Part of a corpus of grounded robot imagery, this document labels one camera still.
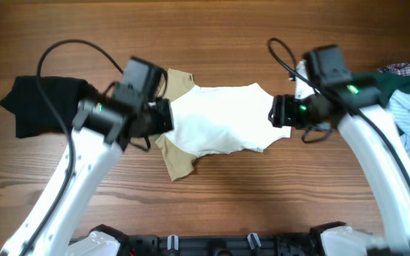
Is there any red plaid garment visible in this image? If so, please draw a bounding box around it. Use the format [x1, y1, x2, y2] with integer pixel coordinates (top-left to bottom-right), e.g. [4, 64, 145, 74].
[377, 63, 410, 77]

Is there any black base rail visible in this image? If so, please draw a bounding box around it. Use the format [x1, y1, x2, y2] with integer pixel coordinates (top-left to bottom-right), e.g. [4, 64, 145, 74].
[70, 233, 375, 256]

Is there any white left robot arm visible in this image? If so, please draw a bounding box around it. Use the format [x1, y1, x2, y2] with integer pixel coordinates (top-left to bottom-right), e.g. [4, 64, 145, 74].
[0, 57, 173, 255]

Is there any black folded garment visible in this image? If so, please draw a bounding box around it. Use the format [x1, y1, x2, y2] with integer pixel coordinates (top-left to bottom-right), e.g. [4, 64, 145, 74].
[0, 76, 98, 139]

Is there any white beige garment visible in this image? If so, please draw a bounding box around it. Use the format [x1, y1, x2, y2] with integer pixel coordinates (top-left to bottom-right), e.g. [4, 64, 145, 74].
[155, 69, 291, 181]

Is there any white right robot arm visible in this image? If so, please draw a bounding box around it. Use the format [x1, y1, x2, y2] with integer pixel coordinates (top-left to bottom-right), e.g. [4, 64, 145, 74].
[268, 45, 410, 255]

